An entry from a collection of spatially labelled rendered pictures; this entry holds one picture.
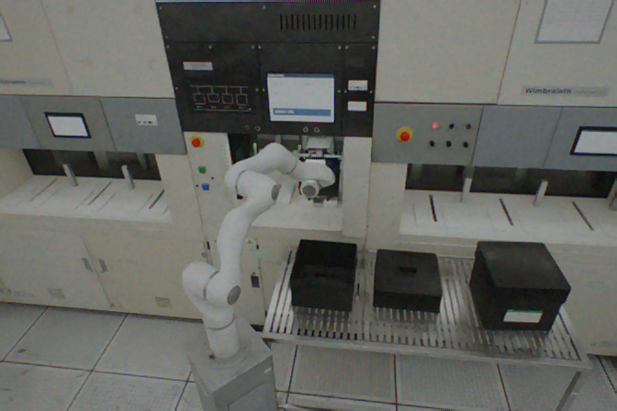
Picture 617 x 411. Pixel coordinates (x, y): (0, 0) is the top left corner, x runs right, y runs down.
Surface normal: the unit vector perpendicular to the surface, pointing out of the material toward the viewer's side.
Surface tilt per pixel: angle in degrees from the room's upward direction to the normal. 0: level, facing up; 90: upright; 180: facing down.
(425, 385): 0
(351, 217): 90
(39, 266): 90
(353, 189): 90
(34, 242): 90
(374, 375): 0
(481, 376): 0
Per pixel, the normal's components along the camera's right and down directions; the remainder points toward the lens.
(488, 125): -0.13, 0.56
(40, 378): -0.03, -0.83
